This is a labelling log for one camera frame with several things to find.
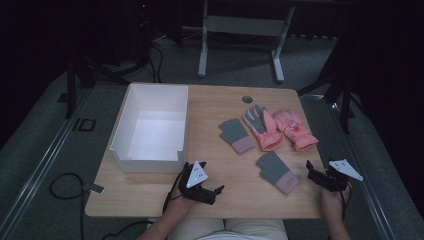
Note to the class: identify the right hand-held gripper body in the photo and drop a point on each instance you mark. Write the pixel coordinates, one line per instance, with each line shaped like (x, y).
(336, 181)

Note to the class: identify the pink ski glove printed back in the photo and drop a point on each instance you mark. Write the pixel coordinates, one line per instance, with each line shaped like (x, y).
(295, 131)

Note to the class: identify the white metal desk frame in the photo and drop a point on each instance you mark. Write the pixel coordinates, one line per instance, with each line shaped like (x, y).
(245, 25)

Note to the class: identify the black tripod stand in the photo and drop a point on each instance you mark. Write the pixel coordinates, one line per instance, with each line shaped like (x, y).
(70, 90)
(345, 100)

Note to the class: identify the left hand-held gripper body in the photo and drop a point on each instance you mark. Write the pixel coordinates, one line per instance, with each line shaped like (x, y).
(196, 175)

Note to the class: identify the person's left hand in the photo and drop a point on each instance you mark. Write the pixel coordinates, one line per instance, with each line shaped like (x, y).
(180, 204)

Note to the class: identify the white storage box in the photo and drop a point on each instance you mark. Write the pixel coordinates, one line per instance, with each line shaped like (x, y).
(156, 133)

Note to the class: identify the person's right hand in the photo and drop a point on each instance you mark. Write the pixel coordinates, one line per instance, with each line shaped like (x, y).
(333, 201)

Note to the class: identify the pink ski glove grey palm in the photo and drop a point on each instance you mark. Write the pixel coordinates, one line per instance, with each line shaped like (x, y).
(265, 131)

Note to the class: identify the person's left leg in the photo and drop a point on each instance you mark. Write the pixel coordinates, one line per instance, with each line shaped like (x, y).
(196, 230)

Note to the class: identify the metal floor rail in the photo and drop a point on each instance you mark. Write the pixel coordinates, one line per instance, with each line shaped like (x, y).
(40, 168)
(363, 186)

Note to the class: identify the small grey tag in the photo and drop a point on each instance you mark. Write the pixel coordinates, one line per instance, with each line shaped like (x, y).
(97, 189)

